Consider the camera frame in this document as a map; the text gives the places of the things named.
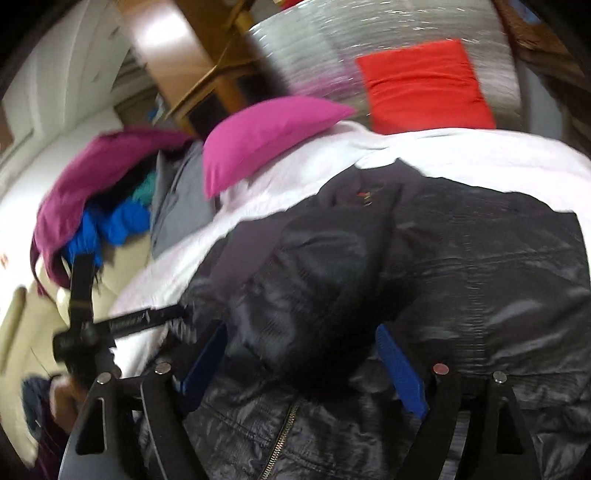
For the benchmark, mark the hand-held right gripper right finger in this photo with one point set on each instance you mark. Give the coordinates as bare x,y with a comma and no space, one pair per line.
401,374

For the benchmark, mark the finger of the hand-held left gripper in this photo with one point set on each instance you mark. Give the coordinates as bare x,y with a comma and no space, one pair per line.
138,322
83,286

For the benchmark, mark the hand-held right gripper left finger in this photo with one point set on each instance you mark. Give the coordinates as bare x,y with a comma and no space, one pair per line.
203,364

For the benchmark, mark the black puffer jacket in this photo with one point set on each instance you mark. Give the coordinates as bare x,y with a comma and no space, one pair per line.
392,300

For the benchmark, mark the person's left hand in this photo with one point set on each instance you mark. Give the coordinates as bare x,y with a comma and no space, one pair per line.
64,399

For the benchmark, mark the cream blanket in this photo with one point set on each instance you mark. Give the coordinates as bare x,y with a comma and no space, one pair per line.
27,332

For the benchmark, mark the blue cloth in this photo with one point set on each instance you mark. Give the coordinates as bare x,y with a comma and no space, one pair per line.
104,230

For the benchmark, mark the teal cloth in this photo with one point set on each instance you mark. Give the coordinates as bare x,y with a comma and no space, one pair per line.
144,191

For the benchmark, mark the grey cloth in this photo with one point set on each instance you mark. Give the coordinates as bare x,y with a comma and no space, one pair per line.
178,203

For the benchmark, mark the pink cloth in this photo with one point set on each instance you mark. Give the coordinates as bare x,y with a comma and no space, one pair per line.
263,138

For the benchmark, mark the white bed sheet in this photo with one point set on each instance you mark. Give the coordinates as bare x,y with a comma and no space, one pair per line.
461,157

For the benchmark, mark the wooden chair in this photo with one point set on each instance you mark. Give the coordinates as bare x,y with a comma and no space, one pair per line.
203,60

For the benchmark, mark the red folded cloth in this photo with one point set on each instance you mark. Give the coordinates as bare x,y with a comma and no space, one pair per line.
422,87

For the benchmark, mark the silver reflective mat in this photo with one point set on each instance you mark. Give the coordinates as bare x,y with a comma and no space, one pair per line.
323,60

